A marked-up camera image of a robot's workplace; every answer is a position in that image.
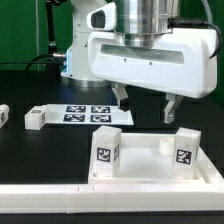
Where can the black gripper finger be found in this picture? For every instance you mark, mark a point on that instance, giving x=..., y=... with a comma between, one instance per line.
x=121, y=95
x=170, y=109

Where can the white L-shaped obstacle fence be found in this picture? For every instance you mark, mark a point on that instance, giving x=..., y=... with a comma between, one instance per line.
x=86, y=198

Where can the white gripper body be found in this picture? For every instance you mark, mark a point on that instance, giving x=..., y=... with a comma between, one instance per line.
x=180, y=62

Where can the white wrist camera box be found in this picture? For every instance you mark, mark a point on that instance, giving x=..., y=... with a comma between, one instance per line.
x=104, y=18

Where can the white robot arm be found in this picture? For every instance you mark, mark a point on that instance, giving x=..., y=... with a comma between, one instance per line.
x=142, y=43

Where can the white base tag plate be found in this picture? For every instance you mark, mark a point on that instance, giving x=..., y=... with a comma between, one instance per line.
x=88, y=115

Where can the white square table top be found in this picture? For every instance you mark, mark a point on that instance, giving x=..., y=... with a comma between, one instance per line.
x=148, y=159

